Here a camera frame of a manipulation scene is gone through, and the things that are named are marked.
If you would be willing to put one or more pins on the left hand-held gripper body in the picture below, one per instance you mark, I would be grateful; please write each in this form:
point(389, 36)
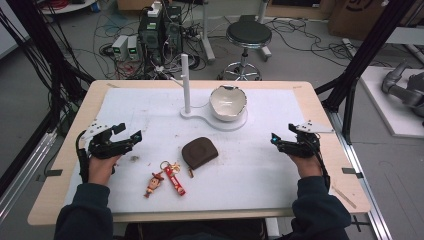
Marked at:
point(103, 146)

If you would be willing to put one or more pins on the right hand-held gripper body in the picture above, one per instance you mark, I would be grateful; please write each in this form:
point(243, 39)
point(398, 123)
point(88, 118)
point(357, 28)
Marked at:
point(305, 146)

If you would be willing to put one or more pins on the person's right hand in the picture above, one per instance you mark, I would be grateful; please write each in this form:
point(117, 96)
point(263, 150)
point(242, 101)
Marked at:
point(308, 166)

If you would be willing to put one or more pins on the person's left hand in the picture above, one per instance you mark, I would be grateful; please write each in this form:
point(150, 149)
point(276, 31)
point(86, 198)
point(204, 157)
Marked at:
point(101, 170)

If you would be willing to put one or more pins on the white table mat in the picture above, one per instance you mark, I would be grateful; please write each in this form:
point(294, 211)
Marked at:
point(250, 166)

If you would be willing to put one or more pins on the black tape strip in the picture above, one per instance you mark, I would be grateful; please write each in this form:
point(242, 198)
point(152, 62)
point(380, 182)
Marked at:
point(53, 173)
point(351, 171)

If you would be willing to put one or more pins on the white chipped bowl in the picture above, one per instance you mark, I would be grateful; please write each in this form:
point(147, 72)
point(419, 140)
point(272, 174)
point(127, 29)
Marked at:
point(228, 103)

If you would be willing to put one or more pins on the brown zip pouch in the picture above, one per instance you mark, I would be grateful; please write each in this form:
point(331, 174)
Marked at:
point(199, 151)

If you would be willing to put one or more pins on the white stand with pole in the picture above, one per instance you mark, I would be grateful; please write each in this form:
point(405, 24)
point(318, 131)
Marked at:
point(185, 86)

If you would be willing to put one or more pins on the white bench power supply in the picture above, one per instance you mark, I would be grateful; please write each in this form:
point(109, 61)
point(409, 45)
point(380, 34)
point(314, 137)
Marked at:
point(119, 46)
point(133, 48)

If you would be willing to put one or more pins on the white platform board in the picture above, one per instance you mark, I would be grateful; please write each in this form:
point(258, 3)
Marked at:
point(383, 106)

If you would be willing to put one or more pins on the black computer tower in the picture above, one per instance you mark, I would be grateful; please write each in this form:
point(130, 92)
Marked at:
point(156, 36)

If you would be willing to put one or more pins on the black round stool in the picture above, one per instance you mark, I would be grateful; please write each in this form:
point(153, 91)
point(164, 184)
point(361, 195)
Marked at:
point(248, 33)

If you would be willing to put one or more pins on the white power strip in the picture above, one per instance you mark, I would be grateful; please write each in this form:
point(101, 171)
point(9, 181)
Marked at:
point(155, 9)

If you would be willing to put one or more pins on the cardboard box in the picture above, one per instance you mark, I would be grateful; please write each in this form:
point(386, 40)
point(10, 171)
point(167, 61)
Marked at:
point(360, 16)

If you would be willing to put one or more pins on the aluminium rail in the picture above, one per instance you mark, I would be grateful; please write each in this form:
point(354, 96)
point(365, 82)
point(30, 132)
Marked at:
point(363, 186)
point(23, 176)

